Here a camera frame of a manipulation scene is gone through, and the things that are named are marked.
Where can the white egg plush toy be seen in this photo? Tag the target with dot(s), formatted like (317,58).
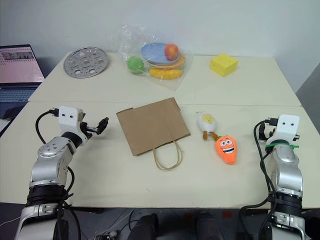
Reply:
(207,121)

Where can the dark rounded shape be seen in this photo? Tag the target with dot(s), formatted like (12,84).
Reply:
(145,227)

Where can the green zip tie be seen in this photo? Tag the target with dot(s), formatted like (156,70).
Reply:
(275,144)

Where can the open laptop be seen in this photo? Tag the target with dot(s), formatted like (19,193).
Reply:
(17,67)

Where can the orange plate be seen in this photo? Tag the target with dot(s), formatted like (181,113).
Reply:
(181,62)

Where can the yellow toy banana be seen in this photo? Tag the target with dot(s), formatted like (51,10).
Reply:
(165,73)

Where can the clear plastic bag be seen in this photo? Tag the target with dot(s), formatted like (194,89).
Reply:
(175,82)

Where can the orange carrot plush toy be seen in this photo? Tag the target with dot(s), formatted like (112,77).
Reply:
(226,150)

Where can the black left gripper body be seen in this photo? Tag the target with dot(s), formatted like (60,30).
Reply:
(85,130)

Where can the red toy apple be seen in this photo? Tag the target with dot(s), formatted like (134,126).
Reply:
(172,52)

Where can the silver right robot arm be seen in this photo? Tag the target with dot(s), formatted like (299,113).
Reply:
(287,170)

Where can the yellow cheese block toy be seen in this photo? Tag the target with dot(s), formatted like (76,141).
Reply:
(223,63)

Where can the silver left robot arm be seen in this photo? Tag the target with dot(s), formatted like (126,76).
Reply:
(47,165)

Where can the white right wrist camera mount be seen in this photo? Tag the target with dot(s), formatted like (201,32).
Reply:
(287,130)

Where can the perforated round metal plate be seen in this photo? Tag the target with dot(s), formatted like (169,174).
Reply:
(85,62)

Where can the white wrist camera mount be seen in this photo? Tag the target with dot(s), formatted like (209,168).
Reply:
(68,118)
(287,130)

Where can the green toy apple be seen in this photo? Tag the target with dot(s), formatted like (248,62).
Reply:
(135,65)

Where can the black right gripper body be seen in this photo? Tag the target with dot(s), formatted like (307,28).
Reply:
(263,132)

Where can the blue plate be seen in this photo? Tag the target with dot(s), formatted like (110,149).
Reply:
(152,52)

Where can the brown paper bag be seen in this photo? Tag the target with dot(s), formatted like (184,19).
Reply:
(152,125)

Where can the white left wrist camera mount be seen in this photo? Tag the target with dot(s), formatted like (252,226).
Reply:
(68,118)

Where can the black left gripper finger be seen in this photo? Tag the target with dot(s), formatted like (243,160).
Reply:
(100,130)
(105,122)

